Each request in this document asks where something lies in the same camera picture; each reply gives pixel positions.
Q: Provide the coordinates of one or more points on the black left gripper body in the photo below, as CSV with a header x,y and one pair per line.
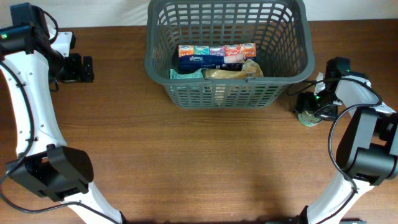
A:
x,y
66,68

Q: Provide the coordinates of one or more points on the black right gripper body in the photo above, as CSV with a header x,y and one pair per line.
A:
x,y
323,101

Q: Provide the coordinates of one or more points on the small tin can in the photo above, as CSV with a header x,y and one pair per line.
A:
x,y
308,120

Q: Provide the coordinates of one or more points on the tan vacuum food pouch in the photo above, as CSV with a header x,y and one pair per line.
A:
x,y
250,69

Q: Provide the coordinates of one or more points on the Kleenex tissue multipack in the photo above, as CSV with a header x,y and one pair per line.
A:
x,y
225,57

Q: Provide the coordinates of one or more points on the teal snack packet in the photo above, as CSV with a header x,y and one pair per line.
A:
x,y
174,75

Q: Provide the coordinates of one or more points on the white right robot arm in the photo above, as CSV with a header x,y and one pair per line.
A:
x,y
362,142

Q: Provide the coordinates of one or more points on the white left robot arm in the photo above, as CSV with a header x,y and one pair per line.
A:
x,y
35,58

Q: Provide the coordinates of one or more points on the grey plastic basket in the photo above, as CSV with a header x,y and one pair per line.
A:
x,y
279,28

